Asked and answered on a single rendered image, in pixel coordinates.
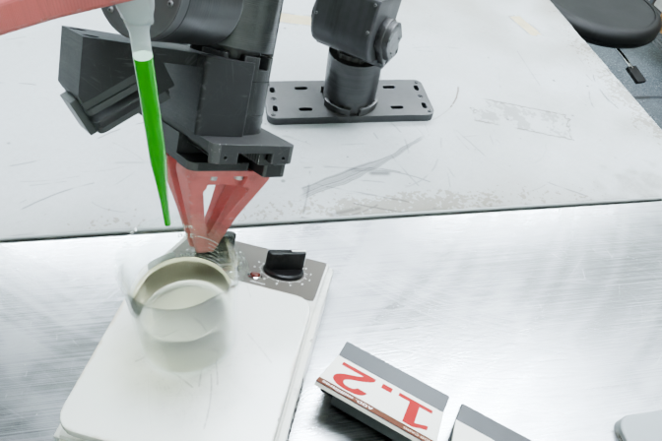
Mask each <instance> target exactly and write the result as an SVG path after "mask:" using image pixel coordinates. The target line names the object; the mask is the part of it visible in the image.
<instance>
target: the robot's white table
mask: <svg viewBox="0 0 662 441"><path fill-rule="evenodd" d="M314 2H315V0H284V3H283V9H282V14H281V20H280V24H279V30H278V35H277V41H276V47H275V52H274V57H273V64H272V69H271V75H270V80H269V81H325V73H326V65H327V57H328V49H329V46H326V45H324V44H322V43H319V42H317V41H316V40H315V39H314V38H313V37H312V34H311V11H312V8H313V5H314ZM396 21H397V22H399V23H401V25H402V38H401V40H400V41H399V48H398V53H397V54H396V55H395V56H394V57H393V58H392V59H391V60H390V61H389V62H388V63H387V64H386V65H385V66H384V67H383V68H382V69H381V73H380V77H379V80H417V81H419V82H421V83H422V85H423V87H424V89H425V91H426V93H427V95H428V98H429V100H430V103H431V105H432V107H433V110H434V112H433V115H432V119H431V120H429V121H402V122H366V123H329V124H293V125H273V124H270V123H269V122H268V121H267V117H266V110H265V107H264V113H263V118H262V119H263V121H262V124H261V128H263V129H265V130H267V131H269V132H271V133H272V134H274V135H276V136H278V137H280V138H282V139H284V140H286V141H288V142H290V143H291V144H293V145H294V150H293V155H292V160H291V163H289V164H286V166H285V171H284V176H283V177H270V178H269V180H268V181H267V182H266V184H265V185H264V186H263V187H262V188H261V189H260V190H259V192H258V193H257V194H256V195H255V196H254V197H253V199H252V200H251V201H250V202H249V203H248V204H247V205H246V207H245V208H244V209H243V210H242V211H241V212H240V214H239V215H238V216H237V217H236V218H235V220H234V221H233V223H232V225H231V226H230V228H234V227H250V226H265V225H281V224H297V223H313V222H329V221H359V220H375V219H390V218H405V217H421V216H437V215H453V214H469V213H484V212H500V211H516V210H532V209H547V208H562V207H578V206H594V205H610V204H625V203H641V202H657V201H662V130H661V129H660V127H659V126H658V125H657V124H656V123H655V122H654V120H653V119H652V118H651V117H650V116H649V115H648V114H647V112H646V111H645V110H644V109H643V108H642V107H641V105H640V104H639V103H638V102H637V101H636V100H635V99H634V97H633V96H632V95H631V94H630V93H629V91H628V90H627V89H626V88H625V87H624V86H623V84H622V83H621V82H620V81H619V80H618V79H617V78H616V77H615V76H614V75H613V73H612V72H611V71H610V70H609V68H608V67H607V66H606V65H605V64H604V62H603V61H602V60H601V59H600V58H599V57H598V56H597V54H596V53H595V52H594V51H593V50H592V49H591V47H590V46H589V45H588V44H587V43H586V42H585V40H584V39H582V38H581V36H580V35H579V34H578V33H577V32H576V30H575V29H574V28H573V27H572V25H571V24H570V23H569V22H568V21H567V20H566V18H565V17H564V16H563V15H562V14H561V13H560V11H559V10H558V9H557V8H556V7H555V6H554V4H553V3H552V2H551V1H550V0H402V2H401V5H400V8H399V11H398V14H397V18H396ZM62 26H68V27H74V28H81V29H87V30H94V31H100V32H112V33H118V34H120V33H119V32H118V31H116V30H115V29H114V28H113V27H112V26H111V25H110V23H109V22H108V21H107V19H106V17H105V16H104V14H103V12H102V10H101V8H99V9H95V10H92V11H88V12H84V13H79V14H75V15H71V16H67V17H63V18H59V19H55V20H51V21H48V22H44V23H41V24H38V25H35V26H31V27H28V28H25V29H22V30H18V31H13V32H10V33H6V34H3V35H0V242H15V241H31V240H46V239H62V238H77V237H93V236H109V235H124V234H129V233H130V232H131V231H132V230H133V229H134V228H136V227H137V226H139V225H140V224H142V223H143V222H145V221H148V220H151V219H153V218H156V217H159V216H162V215H163V212H162V206H161V202H160V198H159V194H158V190H157V185H156V182H155V178H154V174H153V172H152V168H151V164H150V159H149V153H148V147H147V141H146V135H145V128H144V122H143V116H142V115H140V114H139V113H138V114H136V115H134V116H133V117H131V118H129V119H128V120H126V121H124V122H123V123H121V124H119V125H118V126H116V127H114V128H113V129H111V130H109V131H107V132H105V133H103V134H100V133H99V132H96V133H94V135H92V136H91V135H90V134H89V133H88V132H87V131H86V130H85V129H84V128H82V127H81V126H80V124H79V123H78V121H77V120H76V118H75V117H74V115H73V114H72V112H71V111H70V110H69V108H68V107H67V105H66V104H65V102H64V101H63V99H62V98H61V96H60V94H62V93H64V92H65V90H64V88H62V86H61V85H60V83H59V82H58V69H59V54H60V40H61V27H62Z"/></svg>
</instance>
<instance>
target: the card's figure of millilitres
mask: <svg viewBox="0 0 662 441"><path fill-rule="evenodd" d="M323 379H325V380H327V381H329V382H330V383H332V384H334V385H336V386H338V387H339V388H341V389H343V390H345V391H346V392H348V393H350V394H352V395H353V396H355V397H357V398H359V399H361V400H362V401H364V402H366V403H368V404H369V405H371V406H373V407H375V408H377V409H378V410H381V411H383V412H384V413H386V414H388V415H390V416H391V417H393V418H395V419H397V420H399V421H400V422H402V423H404V424H406V425H407V426H409V427H411V428H413V429H414V430H416V431H418V432H420V433H422V434H423V435H425V436H427V437H428V438H429V439H431V440H433V437H434V434H435V430H436V426H437V422H438V418H439V412H437V411H435V410H433V409H431V408H429V407H427V406H425V405H423V404H421V403H420V402H418V401H416V400H414V399H412V398H411V397H409V396H407V395H405V394H403V393H401V392H400V391H398V390H396V389H394V388H392V387H391V386H389V385H387V384H385V383H383V382H381V381H380V380H378V379H376V378H374V377H372V376H371V375H369V374H367V373H365V372H363V371H361V370H360V369H358V368H357V367H355V366H353V365H352V364H350V363H348V362H346V361H344V360H342V359H341V358H340V359H339V360H338V361H337V362H336V363H335V364H334V365H333V367H332V368H331V369H330V370H329V371H328V372H327V373H326V375H325V376H324V377H323Z"/></svg>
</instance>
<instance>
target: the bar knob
mask: <svg viewBox="0 0 662 441"><path fill-rule="evenodd" d="M306 253H307V252H306V251H305V250H299V249H271V250H268V252H267V258H266V263H265V264H264V267H263V270H264V272H265V273H266V274H267V275H268V276H270V277H272V278H274V279H277V280H281V281H288V282H292V281H297V280H300V279H301V278H302V277H303V273H304V270H303V266H304V263H305V258H306Z"/></svg>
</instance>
